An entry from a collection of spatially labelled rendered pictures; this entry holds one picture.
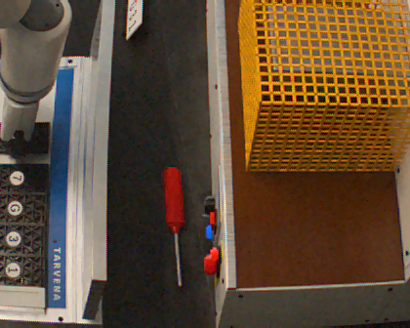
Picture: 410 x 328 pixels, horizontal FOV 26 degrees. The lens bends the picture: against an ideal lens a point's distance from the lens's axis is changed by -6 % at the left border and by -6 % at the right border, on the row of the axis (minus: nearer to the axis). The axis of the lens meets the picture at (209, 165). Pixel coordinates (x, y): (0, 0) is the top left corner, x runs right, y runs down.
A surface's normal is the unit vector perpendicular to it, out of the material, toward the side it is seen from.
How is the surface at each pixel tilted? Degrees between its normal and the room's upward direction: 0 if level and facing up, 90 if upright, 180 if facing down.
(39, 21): 12
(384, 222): 0
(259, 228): 0
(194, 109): 0
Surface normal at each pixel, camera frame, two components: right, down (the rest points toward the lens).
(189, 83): 0.05, -0.45
